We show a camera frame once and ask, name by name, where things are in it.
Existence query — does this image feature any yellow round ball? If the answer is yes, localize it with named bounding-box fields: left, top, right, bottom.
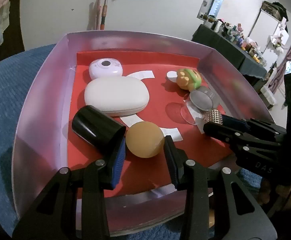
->
left=126, top=121, right=164, bottom=158

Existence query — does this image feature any black cylinder cup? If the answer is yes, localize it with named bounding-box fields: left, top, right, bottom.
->
left=71, top=105, right=127, bottom=155

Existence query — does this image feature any silver studded cylinder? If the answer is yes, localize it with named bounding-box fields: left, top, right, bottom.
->
left=205, top=109, right=222, bottom=125

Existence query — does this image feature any clear glass cup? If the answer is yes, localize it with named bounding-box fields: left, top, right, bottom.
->
left=180, top=87, right=215, bottom=125

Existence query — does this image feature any white oval case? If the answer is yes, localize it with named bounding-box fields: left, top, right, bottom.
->
left=84, top=76, right=150, bottom=116

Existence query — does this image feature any green yellow bear figurine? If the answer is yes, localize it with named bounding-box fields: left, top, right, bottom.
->
left=176, top=68, right=202, bottom=92

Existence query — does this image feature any lilac round earbud case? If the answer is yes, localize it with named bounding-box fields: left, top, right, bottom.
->
left=89, top=58, right=123, bottom=80

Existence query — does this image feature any grey brown eyeshadow case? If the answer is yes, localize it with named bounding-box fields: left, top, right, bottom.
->
left=196, top=86, right=220, bottom=110

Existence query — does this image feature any purple cardboard box tray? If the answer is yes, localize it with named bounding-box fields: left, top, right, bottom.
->
left=12, top=30, right=273, bottom=239

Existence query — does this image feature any dark cloth side table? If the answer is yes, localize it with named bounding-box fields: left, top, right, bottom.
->
left=192, top=24, right=267, bottom=79

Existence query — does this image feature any white refrigerator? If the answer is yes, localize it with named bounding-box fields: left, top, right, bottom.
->
left=248, top=9, right=289, bottom=68

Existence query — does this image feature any blue textured table cloth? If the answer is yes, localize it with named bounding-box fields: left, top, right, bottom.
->
left=0, top=44, right=55, bottom=237

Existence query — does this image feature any orange grey pole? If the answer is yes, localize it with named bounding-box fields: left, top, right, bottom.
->
left=96, top=0, right=108, bottom=30

